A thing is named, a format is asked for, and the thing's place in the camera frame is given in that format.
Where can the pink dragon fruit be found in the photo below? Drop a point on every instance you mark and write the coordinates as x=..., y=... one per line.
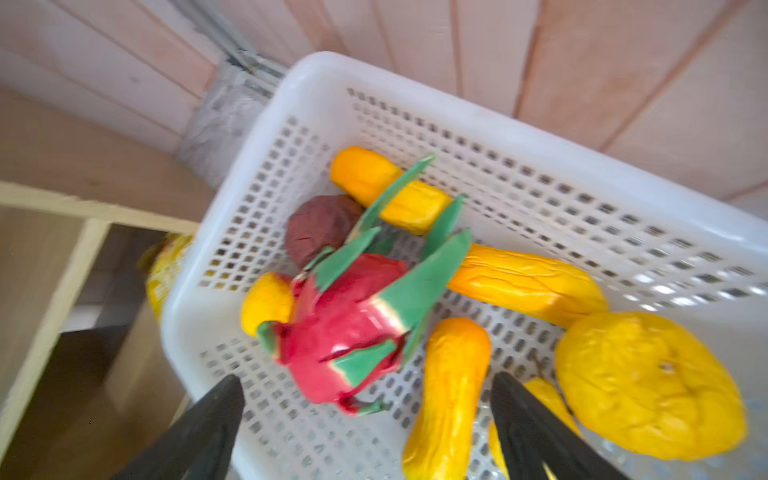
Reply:
x=359, y=314

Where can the orange round fruit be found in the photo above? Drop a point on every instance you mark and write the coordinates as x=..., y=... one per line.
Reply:
x=269, y=299

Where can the yellow chips bag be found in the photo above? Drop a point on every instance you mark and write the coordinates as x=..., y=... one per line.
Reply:
x=162, y=263

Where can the white plastic basket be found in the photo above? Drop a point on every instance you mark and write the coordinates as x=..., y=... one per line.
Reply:
x=650, y=244

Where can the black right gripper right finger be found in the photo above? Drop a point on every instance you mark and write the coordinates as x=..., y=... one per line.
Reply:
x=535, y=443

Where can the yellow toy mango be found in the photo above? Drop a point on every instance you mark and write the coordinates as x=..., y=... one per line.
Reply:
x=648, y=385

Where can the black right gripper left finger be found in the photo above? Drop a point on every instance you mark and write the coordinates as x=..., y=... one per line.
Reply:
x=200, y=444

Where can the wooden three-tier shelf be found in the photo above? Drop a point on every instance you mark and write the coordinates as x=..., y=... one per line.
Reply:
x=85, y=385

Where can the dark purple round fruit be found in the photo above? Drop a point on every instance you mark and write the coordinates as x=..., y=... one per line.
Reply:
x=319, y=222

